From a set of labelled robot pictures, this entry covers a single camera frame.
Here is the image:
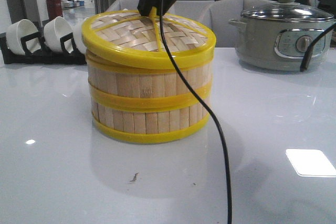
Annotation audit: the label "woven bamboo steamer lid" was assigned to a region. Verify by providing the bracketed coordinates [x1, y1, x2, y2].
[82, 10, 216, 70]

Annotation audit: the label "bamboo steamer tray with cloth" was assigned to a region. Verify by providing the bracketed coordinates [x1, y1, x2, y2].
[86, 51, 199, 112]

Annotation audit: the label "grey armchair left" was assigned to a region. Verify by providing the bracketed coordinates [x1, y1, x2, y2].
[106, 0, 139, 12]

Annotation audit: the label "grey armchair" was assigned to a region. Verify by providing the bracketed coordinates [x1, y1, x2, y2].
[106, 0, 139, 12]
[167, 0, 279, 49]

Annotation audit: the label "grey armchair right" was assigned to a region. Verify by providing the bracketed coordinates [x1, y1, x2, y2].
[167, 0, 279, 49]

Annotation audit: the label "red box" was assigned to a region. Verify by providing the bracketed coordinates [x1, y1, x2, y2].
[46, 0, 63, 21]

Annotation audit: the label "bamboo steamer tray yellow rims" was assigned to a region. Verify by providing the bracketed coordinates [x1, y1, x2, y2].
[91, 101, 209, 144]

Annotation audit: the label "glass pot lid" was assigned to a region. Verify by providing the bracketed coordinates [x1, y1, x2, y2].
[241, 0, 334, 22]

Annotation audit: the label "grey-green electric cooking pot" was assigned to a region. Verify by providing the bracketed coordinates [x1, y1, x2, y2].
[229, 17, 335, 71]

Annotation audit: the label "black bowl rack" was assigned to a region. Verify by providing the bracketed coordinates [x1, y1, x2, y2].
[1, 32, 86, 65]

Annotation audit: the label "white bowl leftmost in rack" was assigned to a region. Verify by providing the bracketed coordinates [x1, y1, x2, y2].
[6, 19, 38, 55]

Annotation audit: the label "black cable right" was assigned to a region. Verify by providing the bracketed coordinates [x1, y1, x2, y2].
[159, 0, 233, 224]

